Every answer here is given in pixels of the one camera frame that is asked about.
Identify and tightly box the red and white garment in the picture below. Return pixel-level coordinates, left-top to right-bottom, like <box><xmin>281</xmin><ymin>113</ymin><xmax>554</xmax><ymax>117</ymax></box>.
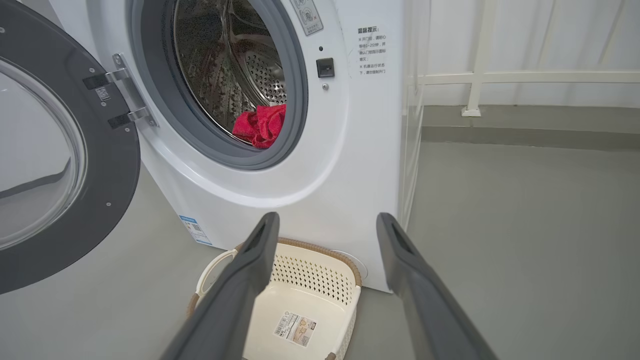
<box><xmin>232</xmin><ymin>103</ymin><xmax>287</xmax><ymax>149</ymax></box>

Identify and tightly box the white front-load washing machine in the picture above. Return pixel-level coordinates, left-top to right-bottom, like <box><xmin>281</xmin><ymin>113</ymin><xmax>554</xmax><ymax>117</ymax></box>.
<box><xmin>50</xmin><ymin>0</ymin><xmax>432</xmax><ymax>294</ymax></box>

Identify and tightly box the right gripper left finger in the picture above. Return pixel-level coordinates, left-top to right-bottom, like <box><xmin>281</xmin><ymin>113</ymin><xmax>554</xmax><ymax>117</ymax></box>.
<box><xmin>160</xmin><ymin>212</ymin><xmax>281</xmax><ymax>360</ymax></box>

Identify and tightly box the cream laundry basket brown rim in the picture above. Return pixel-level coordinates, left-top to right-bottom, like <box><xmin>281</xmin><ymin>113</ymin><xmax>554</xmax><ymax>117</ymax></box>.
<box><xmin>186</xmin><ymin>237</ymin><xmax>363</xmax><ymax>360</ymax></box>

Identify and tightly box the round black washer door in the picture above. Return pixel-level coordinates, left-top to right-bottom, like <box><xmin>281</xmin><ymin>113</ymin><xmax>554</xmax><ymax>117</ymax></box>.
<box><xmin>0</xmin><ymin>0</ymin><xmax>142</xmax><ymax>296</ymax></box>

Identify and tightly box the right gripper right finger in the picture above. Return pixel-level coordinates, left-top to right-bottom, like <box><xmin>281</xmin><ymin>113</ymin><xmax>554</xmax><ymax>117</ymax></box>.
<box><xmin>376</xmin><ymin>212</ymin><xmax>499</xmax><ymax>360</ymax></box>

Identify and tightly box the white metal railing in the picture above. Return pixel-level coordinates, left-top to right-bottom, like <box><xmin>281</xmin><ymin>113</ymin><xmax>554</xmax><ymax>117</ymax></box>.
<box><xmin>410</xmin><ymin>0</ymin><xmax>640</xmax><ymax>118</ymax></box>

